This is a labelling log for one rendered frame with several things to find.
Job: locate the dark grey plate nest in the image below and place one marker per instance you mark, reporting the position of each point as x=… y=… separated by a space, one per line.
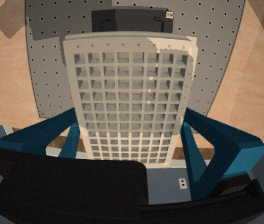
x=132 y=20

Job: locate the white well plate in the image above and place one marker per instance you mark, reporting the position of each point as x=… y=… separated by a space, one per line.
x=123 y=100

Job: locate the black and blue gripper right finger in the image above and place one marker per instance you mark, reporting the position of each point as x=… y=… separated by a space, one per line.
x=236 y=152

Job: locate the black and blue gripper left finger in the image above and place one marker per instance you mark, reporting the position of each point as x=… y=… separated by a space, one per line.
x=35 y=138

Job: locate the grey rectangular base plate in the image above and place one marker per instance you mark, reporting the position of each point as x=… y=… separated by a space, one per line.
x=215 y=23

